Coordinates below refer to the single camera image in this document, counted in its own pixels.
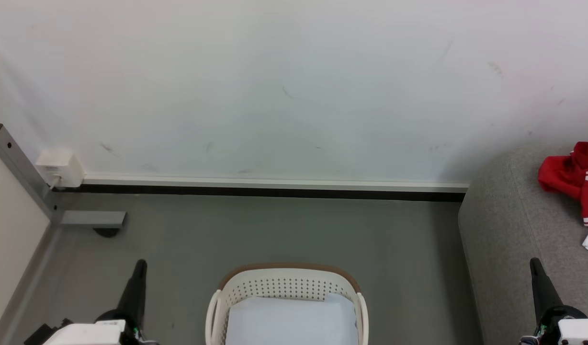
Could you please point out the white perforated laundry basket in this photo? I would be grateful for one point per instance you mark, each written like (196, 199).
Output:
(289, 285)

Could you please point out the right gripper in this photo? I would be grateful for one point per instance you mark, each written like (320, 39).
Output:
(574, 330)

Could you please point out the grey fabric sofa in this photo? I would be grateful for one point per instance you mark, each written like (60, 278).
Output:
(519, 239)

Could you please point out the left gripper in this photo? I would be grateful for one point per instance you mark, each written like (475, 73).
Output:
(83, 333)

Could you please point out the white and black baseboard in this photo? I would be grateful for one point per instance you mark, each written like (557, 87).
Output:
(275, 188)

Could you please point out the black frame foot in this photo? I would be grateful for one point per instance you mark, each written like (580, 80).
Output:
(107, 232)

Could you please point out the beige partition panel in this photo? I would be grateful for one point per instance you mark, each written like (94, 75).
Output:
(11, 230)

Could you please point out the white wall outlet box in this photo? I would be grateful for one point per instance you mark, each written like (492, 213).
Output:
(60, 167)

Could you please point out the red basketball jersey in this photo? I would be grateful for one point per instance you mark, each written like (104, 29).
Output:
(574, 175)

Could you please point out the grey metal frame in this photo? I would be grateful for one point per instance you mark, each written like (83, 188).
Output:
(90, 219)

